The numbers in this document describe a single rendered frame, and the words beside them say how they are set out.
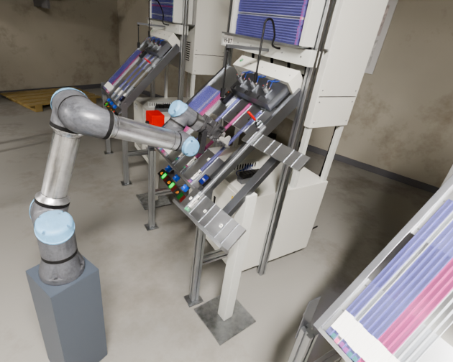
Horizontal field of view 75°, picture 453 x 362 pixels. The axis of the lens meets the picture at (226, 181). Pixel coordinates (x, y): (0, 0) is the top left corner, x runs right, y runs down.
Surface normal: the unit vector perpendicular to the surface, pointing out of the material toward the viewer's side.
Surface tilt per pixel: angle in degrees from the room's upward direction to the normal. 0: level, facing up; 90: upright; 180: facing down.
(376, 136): 90
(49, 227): 8
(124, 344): 0
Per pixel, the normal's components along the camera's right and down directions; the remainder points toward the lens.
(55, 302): 0.81, 0.37
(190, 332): 0.13, -0.87
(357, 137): -0.58, 0.32
